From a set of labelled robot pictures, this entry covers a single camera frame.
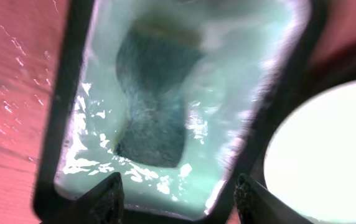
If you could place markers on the black rectangular tray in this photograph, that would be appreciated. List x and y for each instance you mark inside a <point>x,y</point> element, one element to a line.
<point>254,54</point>

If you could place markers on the green sponge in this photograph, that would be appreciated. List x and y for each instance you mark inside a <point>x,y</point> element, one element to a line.
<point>151,69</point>

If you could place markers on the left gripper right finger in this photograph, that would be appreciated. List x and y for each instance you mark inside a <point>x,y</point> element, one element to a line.
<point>256,205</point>

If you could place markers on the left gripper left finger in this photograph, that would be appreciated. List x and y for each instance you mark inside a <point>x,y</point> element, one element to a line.
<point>103,204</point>

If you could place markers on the mint plate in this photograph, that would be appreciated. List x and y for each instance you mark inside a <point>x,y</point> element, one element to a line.
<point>310,163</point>

